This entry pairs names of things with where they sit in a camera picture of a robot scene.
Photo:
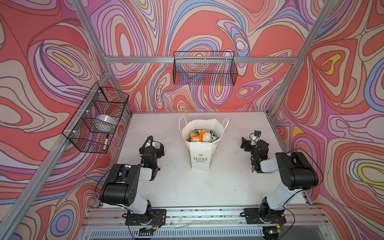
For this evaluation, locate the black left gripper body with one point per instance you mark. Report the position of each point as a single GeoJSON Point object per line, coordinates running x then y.
{"type": "Point", "coordinates": [158, 153]}

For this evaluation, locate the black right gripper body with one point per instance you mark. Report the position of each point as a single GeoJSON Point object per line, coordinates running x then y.
{"type": "Point", "coordinates": [249, 148]}

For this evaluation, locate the white floral paper bag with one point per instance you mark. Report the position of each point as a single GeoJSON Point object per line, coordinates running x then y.
{"type": "Point", "coordinates": [202, 154]}

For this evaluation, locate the orange candy bag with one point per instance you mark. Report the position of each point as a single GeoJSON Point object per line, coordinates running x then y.
{"type": "Point", "coordinates": [202, 136]}

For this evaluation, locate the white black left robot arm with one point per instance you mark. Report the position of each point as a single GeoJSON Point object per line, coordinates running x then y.
{"type": "Point", "coordinates": [121, 187]}

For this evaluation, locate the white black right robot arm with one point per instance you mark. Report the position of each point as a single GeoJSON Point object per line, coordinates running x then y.
{"type": "Point", "coordinates": [296, 173]}

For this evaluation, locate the black marker pen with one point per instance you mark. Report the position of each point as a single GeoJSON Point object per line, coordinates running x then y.
{"type": "Point", "coordinates": [105, 146]}

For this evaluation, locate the silver tape roll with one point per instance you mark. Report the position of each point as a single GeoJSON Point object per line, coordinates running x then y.
{"type": "Point", "coordinates": [107, 119]}

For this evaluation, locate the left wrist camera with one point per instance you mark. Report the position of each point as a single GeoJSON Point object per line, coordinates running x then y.
{"type": "Point", "coordinates": [153, 144]}

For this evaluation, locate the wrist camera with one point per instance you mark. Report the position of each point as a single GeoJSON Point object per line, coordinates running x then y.
{"type": "Point", "coordinates": [255, 137]}
{"type": "Point", "coordinates": [153, 144]}

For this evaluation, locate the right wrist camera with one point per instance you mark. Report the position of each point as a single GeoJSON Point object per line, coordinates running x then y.
{"type": "Point", "coordinates": [255, 137]}

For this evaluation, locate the black wire basket left wall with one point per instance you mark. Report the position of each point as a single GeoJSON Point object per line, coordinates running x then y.
{"type": "Point", "coordinates": [84, 131]}

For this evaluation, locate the black wire basket wall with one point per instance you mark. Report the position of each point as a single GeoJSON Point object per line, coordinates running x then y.
{"type": "Point", "coordinates": [84, 131]}
{"type": "Point", "coordinates": [204, 68]}

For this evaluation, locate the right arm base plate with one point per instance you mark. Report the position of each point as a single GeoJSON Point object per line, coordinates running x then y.
{"type": "Point", "coordinates": [261, 216]}

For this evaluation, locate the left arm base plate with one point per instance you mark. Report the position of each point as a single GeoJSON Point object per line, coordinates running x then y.
{"type": "Point", "coordinates": [154, 218]}

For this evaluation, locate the aluminium front rail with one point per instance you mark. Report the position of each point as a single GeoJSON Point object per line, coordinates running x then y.
{"type": "Point", "coordinates": [228, 216]}

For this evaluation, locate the black wire basket back wall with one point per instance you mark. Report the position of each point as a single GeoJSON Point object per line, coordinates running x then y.
{"type": "Point", "coordinates": [204, 68]}

